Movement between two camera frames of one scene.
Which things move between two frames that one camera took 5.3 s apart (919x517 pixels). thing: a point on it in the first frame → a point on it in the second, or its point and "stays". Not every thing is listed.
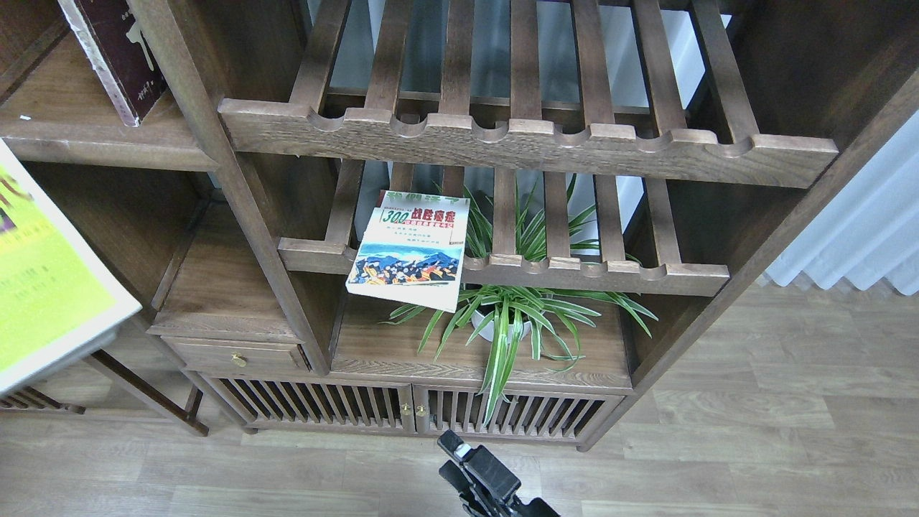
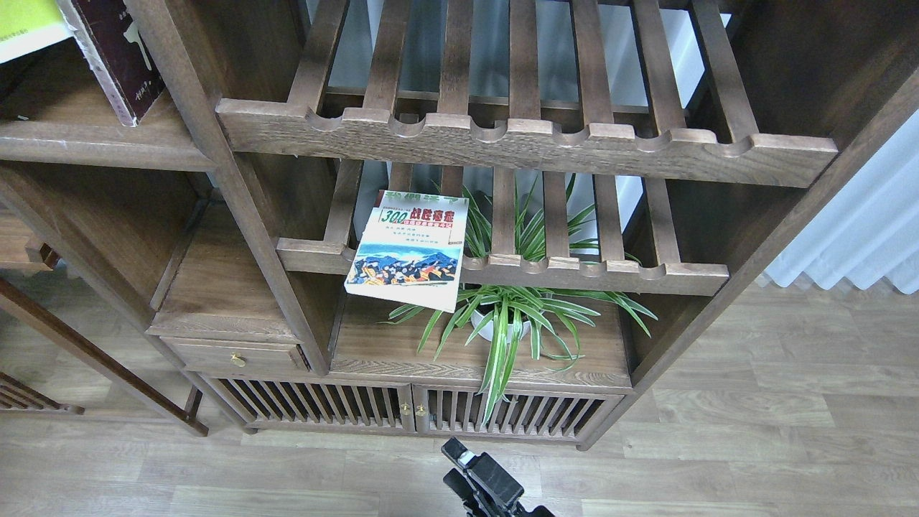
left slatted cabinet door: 318,402 stays
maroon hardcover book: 120,53 stays
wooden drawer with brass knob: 221,354 stays
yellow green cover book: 58,296 → 29,26
